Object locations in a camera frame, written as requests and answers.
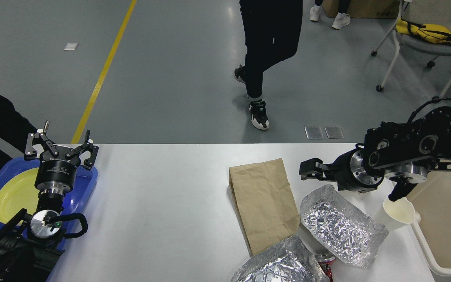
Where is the yellow bag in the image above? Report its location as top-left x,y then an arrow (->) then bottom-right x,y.
395,18 -> 451,46

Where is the yellow plate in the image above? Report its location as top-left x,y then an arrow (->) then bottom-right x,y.
0,168 -> 39,224

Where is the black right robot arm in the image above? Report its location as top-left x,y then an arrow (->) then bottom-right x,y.
299,97 -> 451,202

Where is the white paper cup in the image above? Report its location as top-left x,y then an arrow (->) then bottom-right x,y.
381,197 -> 421,231

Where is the blue plastic tray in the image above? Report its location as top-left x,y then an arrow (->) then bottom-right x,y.
0,157 -> 98,229

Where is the small aluminium foil piece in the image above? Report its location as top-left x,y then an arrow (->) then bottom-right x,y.
299,184 -> 389,269

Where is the left floor outlet plate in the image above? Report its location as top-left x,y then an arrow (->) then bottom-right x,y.
304,126 -> 325,140

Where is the person in black shorts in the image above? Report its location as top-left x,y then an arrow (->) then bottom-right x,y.
309,0 -> 351,30

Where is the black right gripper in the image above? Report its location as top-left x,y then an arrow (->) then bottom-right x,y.
299,149 -> 384,194

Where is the grey office chair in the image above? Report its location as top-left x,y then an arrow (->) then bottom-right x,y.
375,0 -> 451,98

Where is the beige plastic bin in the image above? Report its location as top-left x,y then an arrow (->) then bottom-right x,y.
407,172 -> 451,276

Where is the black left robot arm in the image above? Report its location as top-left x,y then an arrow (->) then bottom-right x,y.
0,121 -> 99,282

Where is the right floor outlet plate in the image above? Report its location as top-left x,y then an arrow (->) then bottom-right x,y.
325,126 -> 344,139

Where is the brown paper bag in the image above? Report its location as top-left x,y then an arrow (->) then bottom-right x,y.
229,158 -> 300,255

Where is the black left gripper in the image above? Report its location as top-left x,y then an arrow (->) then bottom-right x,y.
24,120 -> 99,195

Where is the large crumpled aluminium foil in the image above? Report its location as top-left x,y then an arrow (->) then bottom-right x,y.
231,235 -> 330,282

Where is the person in dark jeans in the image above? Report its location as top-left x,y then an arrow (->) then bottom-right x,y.
233,0 -> 303,130

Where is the floor outlet plate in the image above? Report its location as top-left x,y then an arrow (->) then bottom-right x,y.
325,126 -> 344,139
304,126 -> 325,140

